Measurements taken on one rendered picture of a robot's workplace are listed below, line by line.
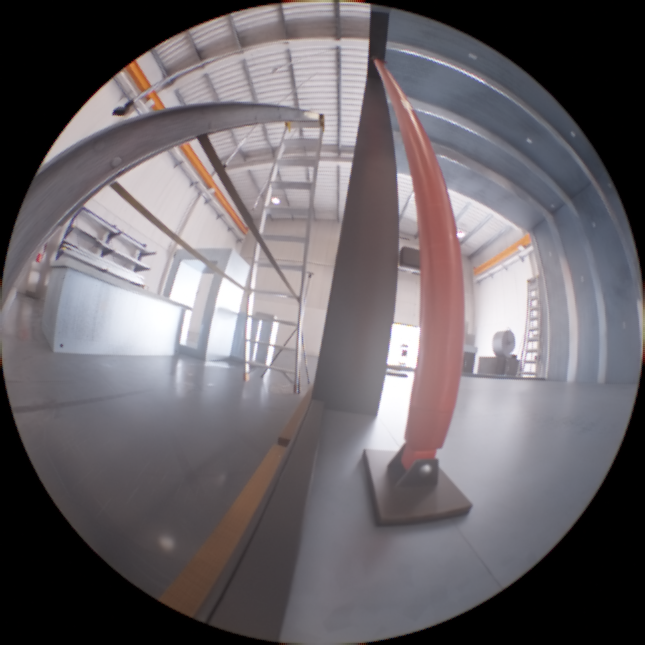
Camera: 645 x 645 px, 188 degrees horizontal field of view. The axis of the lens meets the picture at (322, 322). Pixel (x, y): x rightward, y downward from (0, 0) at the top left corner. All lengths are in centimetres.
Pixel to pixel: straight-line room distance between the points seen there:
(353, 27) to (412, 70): 521
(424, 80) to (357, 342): 267
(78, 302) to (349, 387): 185
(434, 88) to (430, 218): 263
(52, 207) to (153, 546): 55
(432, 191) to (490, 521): 22
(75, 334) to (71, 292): 31
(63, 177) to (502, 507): 45
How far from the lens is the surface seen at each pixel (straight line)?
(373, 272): 31
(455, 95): 282
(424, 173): 19
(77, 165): 30
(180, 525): 57
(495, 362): 575
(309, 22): 788
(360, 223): 36
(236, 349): 335
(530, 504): 18
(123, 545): 56
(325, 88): 799
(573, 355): 366
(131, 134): 35
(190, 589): 32
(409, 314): 1090
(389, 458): 17
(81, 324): 191
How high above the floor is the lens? 47
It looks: 7 degrees up
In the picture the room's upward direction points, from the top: 10 degrees clockwise
